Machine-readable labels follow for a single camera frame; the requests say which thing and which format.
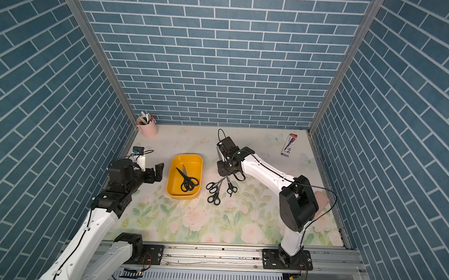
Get black scissors small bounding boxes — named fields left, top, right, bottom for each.
left=225, top=176, right=238, bottom=197

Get black scissors pair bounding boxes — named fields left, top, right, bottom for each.
left=206, top=178, right=225, bottom=193
left=207, top=191, right=221, bottom=206

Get blue handled scissors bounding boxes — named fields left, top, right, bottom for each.
left=233, top=171, right=246, bottom=182

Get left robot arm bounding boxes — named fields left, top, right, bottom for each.
left=39, top=158, right=164, bottom=280

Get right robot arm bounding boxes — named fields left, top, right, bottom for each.
left=217, top=137, right=319, bottom=269

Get yellow plastic storage box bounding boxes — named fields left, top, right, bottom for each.
left=166, top=154, right=203, bottom=200

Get pink metal pen holder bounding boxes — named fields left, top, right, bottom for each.
left=136, top=116, right=158, bottom=139

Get floral table mat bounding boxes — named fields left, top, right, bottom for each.
left=106, top=125, right=343, bottom=247

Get pen refill package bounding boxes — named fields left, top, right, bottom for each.
left=281, top=134, right=297, bottom=157

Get pink phone case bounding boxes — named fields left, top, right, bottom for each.
left=315, top=191, right=330, bottom=222

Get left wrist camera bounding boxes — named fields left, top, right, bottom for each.
left=132, top=146, right=146, bottom=172

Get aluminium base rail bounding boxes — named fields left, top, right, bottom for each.
left=144, top=242, right=365, bottom=275

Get aluminium corner post left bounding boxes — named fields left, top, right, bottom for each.
left=65, top=0, right=136, bottom=126

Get aluminium corner post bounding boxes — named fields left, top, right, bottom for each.
left=65, top=0, right=136, bottom=126
left=308, top=0, right=384, bottom=136

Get aluminium corner post right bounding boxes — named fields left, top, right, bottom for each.
left=308, top=0, right=384, bottom=136

